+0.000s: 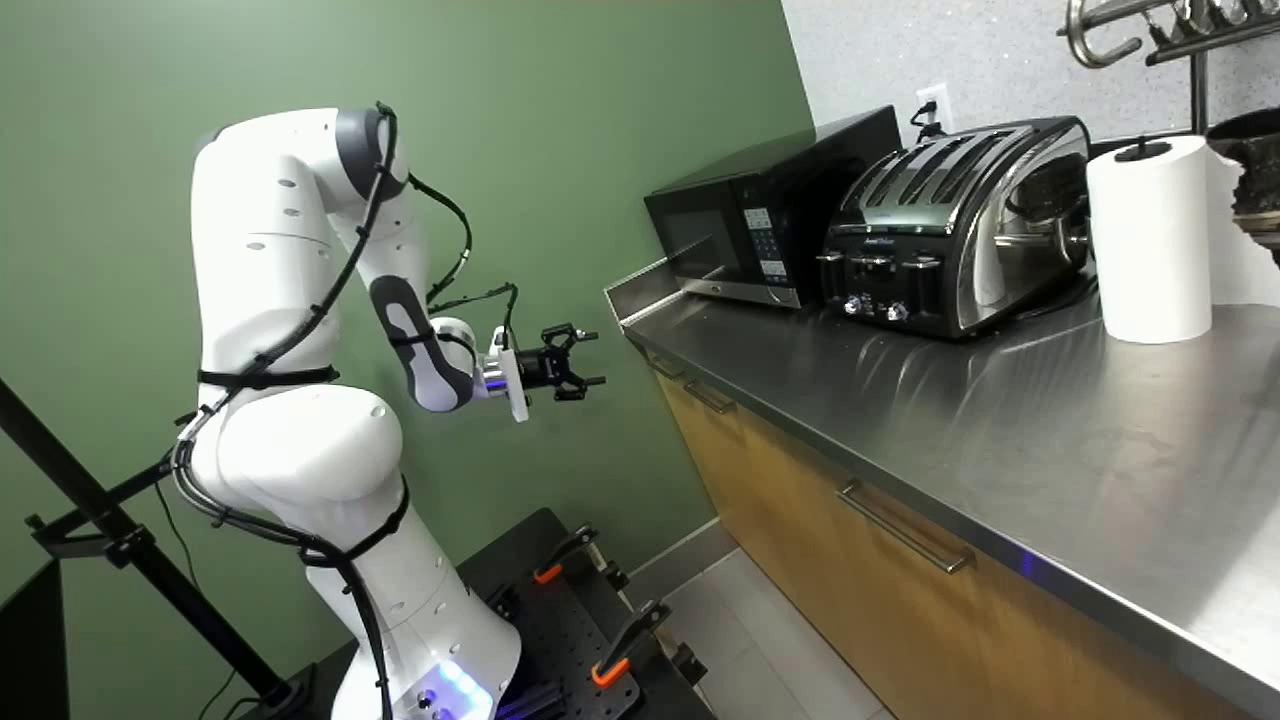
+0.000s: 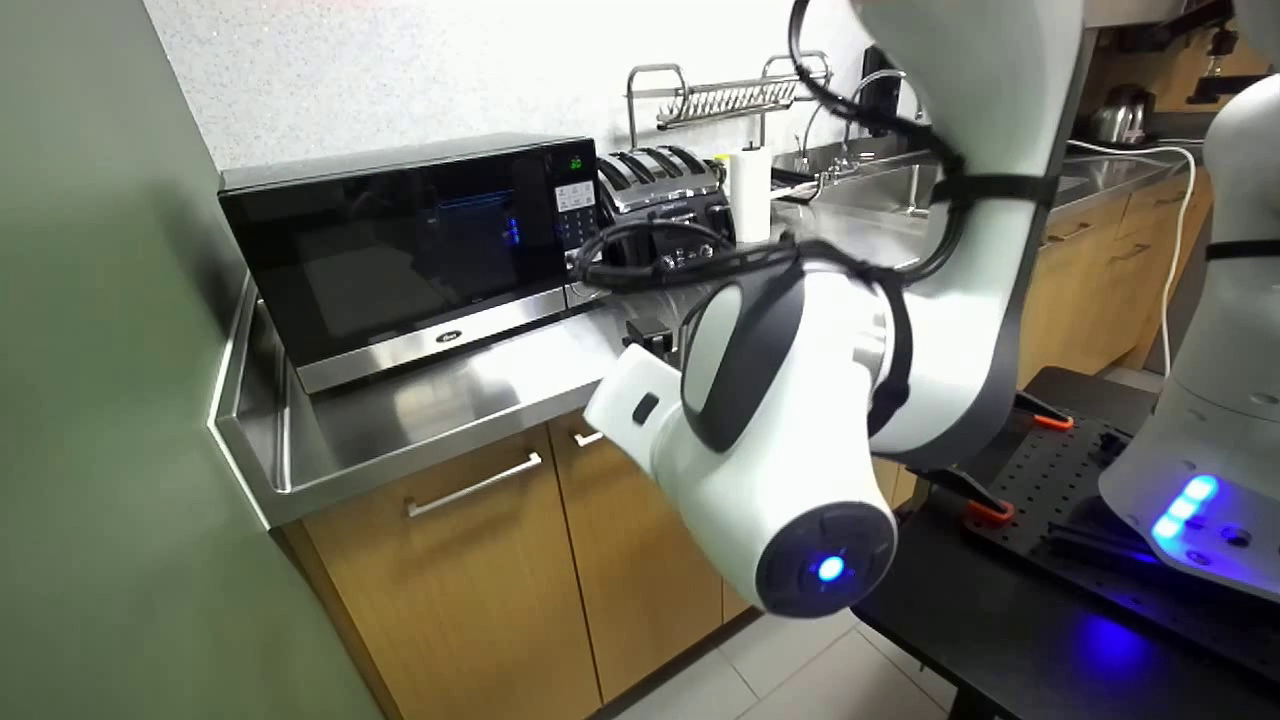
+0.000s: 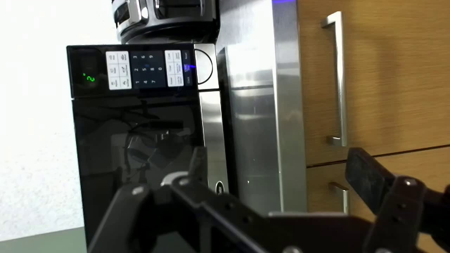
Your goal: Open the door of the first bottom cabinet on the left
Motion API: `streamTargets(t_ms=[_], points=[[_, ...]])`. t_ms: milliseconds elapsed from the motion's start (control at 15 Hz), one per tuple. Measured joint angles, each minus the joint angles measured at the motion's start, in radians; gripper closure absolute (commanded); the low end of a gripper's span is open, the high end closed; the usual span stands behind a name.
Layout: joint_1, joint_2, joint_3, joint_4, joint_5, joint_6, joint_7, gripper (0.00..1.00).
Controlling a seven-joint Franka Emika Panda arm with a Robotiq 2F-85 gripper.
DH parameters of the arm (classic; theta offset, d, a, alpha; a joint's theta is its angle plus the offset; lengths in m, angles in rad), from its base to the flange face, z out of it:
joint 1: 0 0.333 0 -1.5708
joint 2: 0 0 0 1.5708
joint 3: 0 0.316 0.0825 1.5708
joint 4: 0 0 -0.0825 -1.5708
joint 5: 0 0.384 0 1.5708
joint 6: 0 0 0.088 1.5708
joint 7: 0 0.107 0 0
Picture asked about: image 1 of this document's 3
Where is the chrome four-slot toaster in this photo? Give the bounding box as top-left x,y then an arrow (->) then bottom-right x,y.
811,113 -> 1096,344

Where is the black paper towel holder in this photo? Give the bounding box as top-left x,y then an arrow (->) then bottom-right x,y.
1111,133 -> 1175,169

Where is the white paper towel roll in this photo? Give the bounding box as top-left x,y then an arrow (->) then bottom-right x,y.
1083,133 -> 1246,347

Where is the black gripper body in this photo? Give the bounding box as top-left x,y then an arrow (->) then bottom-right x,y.
514,344 -> 574,398

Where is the black pot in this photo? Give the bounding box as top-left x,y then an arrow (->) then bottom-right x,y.
1204,104 -> 1280,268

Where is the white wall outlet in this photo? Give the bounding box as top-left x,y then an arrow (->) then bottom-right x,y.
914,79 -> 951,137

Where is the long steel cabinet handle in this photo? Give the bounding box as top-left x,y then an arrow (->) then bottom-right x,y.
646,347 -> 740,417

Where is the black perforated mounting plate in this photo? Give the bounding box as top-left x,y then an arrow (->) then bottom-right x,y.
455,505 -> 685,720

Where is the black tripod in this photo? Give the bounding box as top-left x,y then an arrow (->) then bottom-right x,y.
0,378 -> 301,713

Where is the black microwave oven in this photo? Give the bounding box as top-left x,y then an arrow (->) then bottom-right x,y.
639,104 -> 903,317

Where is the short steel cabinet handle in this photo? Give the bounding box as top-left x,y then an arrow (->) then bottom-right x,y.
837,476 -> 978,580

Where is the black orange clamp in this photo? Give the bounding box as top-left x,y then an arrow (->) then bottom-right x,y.
588,592 -> 712,697
527,519 -> 632,595

